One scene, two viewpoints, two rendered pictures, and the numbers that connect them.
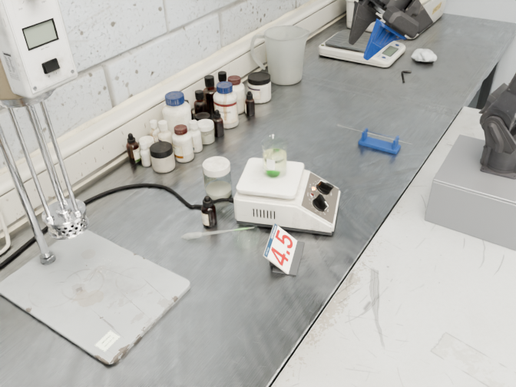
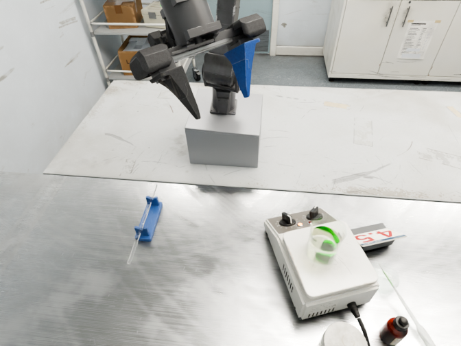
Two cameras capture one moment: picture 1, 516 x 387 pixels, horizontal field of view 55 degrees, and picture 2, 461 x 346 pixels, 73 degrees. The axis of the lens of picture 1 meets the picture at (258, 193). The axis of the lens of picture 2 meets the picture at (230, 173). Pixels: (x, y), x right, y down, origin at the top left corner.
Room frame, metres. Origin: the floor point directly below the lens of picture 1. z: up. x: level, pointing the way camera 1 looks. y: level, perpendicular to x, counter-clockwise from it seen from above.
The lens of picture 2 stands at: (1.08, 0.14, 1.45)
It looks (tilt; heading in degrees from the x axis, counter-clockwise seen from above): 45 degrees down; 244
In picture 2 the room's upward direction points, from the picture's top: 2 degrees counter-clockwise
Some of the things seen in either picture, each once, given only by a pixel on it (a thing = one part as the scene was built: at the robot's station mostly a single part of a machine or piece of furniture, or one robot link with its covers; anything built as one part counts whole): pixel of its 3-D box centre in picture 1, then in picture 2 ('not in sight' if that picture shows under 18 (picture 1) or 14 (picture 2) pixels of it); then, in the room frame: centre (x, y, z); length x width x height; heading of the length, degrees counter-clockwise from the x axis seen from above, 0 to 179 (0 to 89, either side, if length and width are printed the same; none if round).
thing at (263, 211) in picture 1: (283, 196); (316, 256); (0.82, -0.05, 0.94); 0.22 x 0.13 x 0.08; 75
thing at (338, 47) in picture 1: (362, 47); not in sight; (1.68, -0.38, 0.92); 0.26 x 0.19 x 0.05; 56
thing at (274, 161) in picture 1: (274, 156); (322, 241); (0.84, -0.04, 1.02); 0.06 x 0.05 x 0.08; 6
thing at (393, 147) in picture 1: (379, 140); (148, 216); (1.06, -0.31, 0.92); 0.10 x 0.03 x 0.04; 57
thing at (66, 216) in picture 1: (47, 163); not in sight; (0.63, 0.31, 1.17); 0.07 x 0.07 x 0.25
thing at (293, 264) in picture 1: (284, 249); (373, 233); (0.68, -0.05, 0.92); 0.09 x 0.06 x 0.04; 165
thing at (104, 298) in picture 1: (92, 286); not in sight; (0.62, 0.30, 0.91); 0.30 x 0.20 x 0.01; 55
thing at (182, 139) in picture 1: (182, 143); not in sight; (1.05, 0.18, 0.94); 0.05 x 0.05 x 0.09
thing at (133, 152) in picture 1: (133, 147); not in sight; (1.04, 0.30, 0.94); 0.03 x 0.03 x 0.08
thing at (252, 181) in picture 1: (271, 176); (327, 256); (0.83, -0.03, 0.98); 0.12 x 0.12 x 0.01; 75
